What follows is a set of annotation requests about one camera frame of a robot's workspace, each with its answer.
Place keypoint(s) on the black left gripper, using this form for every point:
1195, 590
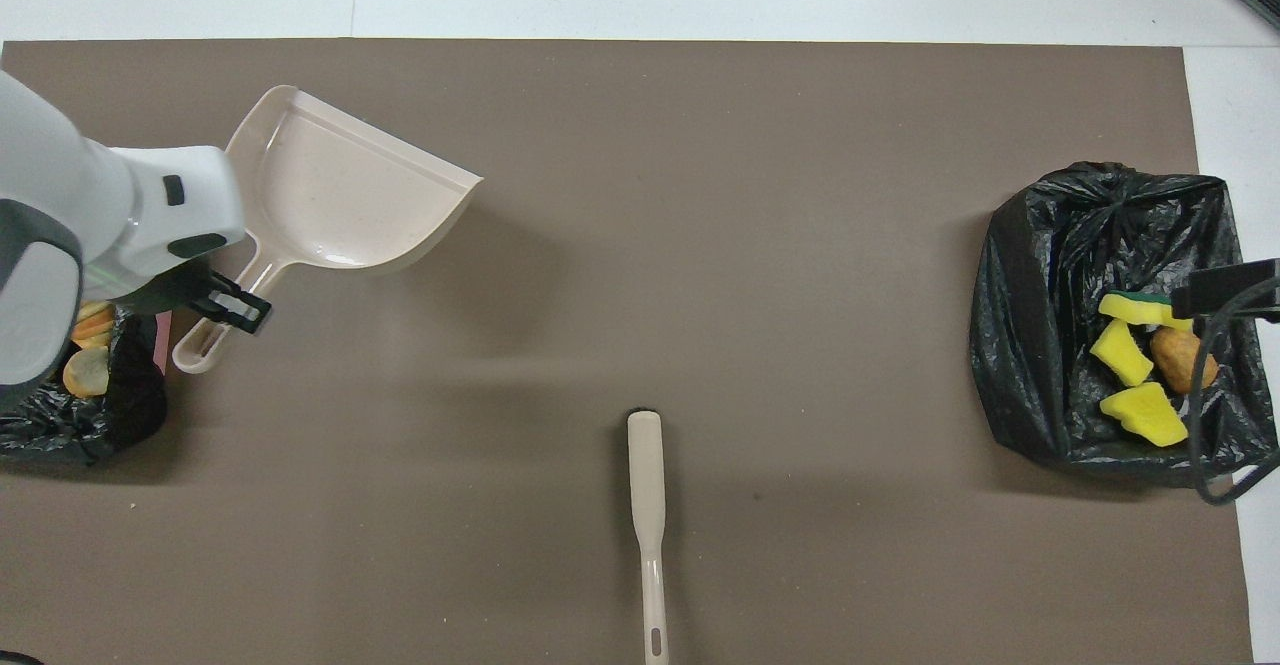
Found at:
172, 290

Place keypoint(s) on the brown lump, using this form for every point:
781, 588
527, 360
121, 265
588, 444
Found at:
1175, 357

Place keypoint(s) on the notched yellow sponge green backing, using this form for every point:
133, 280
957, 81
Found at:
1135, 309

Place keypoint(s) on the wedge-shaped yellow sponge piece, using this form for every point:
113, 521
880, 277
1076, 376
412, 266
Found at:
1120, 353

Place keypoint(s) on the wide yellow sponge piece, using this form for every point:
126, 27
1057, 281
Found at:
1148, 417

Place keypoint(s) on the beige plastic dustpan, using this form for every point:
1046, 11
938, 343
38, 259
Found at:
340, 195

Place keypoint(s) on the beige hand brush black bristles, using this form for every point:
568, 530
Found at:
647, 465

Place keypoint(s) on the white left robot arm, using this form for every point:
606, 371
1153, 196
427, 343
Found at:
60, 205

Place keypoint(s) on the pink bin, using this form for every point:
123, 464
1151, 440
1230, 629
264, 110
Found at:
162, 340

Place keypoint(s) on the black bag over pink bin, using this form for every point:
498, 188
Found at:
130, 415

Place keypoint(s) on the black trash bag bin liner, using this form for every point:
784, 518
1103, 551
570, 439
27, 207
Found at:
1040, 345

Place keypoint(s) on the brown paper table mat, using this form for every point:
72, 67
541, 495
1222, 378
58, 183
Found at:
700, 245

